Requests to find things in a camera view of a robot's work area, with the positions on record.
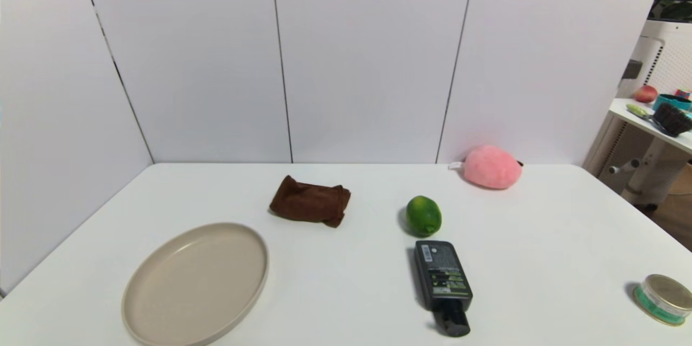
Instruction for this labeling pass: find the black pump bottle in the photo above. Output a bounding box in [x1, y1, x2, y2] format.
[414, 240, 474, 337]

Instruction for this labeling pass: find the teal round container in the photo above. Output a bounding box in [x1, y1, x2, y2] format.
[653, 94, 692, 114]

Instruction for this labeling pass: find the beige round plate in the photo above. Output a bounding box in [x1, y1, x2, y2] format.
[122, 222, 269, 346]

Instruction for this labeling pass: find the green lime fruit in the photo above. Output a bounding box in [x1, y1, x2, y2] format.
[406, 196, 442, 237]

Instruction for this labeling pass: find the white side table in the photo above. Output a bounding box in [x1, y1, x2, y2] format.
[583, 97, 692, 211]

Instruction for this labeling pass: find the black bristle brush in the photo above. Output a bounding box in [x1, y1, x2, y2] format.
[627, 102, 692, 137]

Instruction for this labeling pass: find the green labelled tin can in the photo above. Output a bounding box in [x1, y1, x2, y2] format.
[633, 274, 692, 327]

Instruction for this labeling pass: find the brown folded cloth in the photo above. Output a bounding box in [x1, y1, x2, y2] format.
[269, 175, 351, 228]

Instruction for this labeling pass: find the white pegboard cabinet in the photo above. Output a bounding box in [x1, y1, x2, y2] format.
[617, 19, 692, 100]

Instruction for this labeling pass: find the pink plush peach toy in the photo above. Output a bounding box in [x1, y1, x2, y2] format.
[448, 144, 524, 190]

